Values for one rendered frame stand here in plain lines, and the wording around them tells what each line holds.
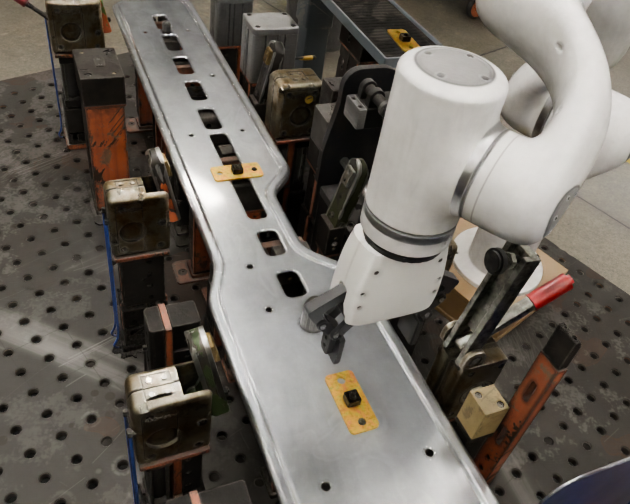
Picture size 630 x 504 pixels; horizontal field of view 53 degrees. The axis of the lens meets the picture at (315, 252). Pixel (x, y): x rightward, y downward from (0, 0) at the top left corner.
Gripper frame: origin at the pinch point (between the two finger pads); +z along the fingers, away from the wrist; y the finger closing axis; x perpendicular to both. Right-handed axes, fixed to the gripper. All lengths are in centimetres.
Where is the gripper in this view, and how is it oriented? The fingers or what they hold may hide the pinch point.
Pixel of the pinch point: (370, 338)
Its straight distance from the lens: 68.5
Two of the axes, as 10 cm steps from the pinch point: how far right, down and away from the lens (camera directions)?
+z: -1.4, 7.2, 6.8
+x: 3.7, 6.7, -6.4
